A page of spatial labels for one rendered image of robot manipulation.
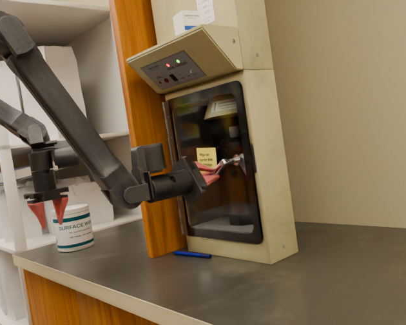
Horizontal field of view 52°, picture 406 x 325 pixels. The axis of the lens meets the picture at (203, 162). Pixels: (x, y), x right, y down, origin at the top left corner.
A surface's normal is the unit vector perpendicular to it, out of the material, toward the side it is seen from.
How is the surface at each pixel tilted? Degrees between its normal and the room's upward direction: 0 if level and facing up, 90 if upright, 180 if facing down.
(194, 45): 135
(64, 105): 87
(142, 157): 89
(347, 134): 90
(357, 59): 90
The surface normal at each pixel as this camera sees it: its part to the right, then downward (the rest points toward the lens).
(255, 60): 0.65, -0.06
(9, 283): 0.21, -0.03
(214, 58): -0.42, 0.80
